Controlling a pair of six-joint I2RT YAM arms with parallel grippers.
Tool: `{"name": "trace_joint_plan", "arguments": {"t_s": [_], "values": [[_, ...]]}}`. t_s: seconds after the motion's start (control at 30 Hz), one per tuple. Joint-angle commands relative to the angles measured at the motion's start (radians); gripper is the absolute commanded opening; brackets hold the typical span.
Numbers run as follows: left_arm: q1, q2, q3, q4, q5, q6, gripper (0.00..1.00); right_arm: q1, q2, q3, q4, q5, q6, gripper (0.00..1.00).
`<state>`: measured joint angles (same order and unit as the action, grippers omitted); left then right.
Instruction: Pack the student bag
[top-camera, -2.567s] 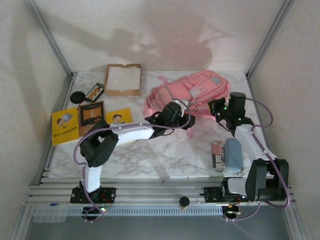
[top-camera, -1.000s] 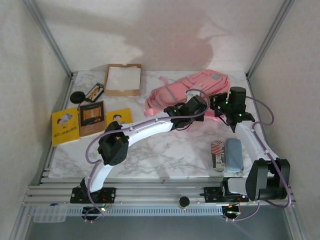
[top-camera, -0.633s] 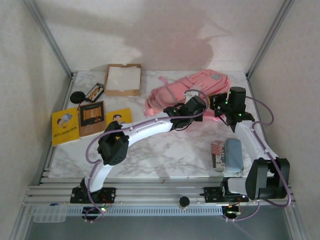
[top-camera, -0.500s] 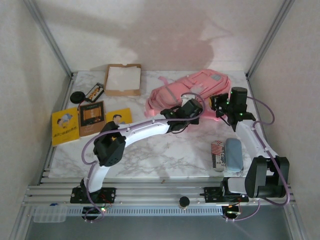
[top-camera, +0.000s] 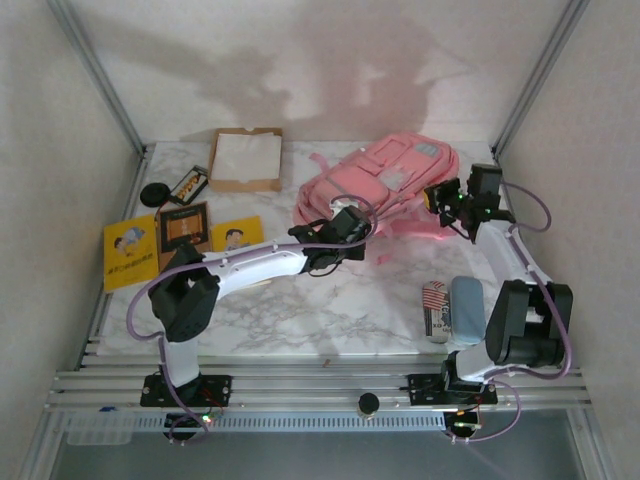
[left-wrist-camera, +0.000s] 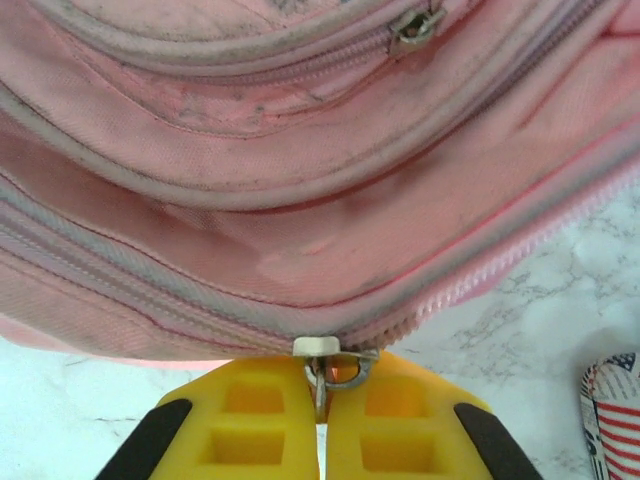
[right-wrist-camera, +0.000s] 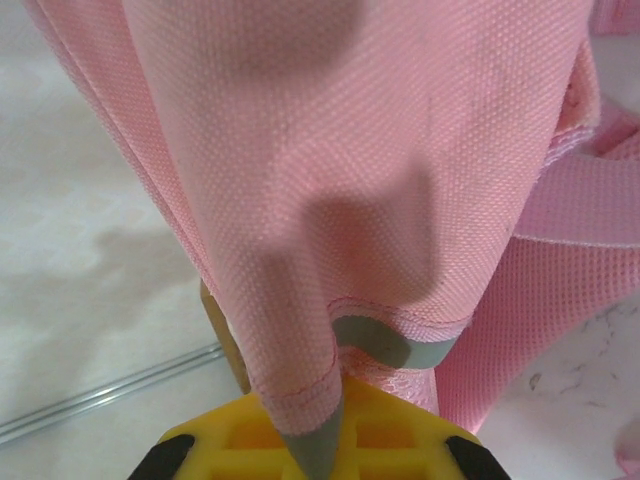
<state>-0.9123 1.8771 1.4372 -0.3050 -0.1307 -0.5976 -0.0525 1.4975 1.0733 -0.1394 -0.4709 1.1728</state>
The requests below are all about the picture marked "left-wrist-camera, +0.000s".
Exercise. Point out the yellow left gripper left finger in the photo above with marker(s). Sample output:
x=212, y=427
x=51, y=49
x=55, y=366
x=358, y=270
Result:
x=250, y=440

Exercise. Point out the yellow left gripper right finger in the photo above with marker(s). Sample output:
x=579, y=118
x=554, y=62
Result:
x=400, y=440

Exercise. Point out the flag print pencil case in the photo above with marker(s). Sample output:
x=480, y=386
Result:
x=617, y=415

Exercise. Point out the pink student backpack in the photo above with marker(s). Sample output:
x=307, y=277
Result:
x=300, y=175

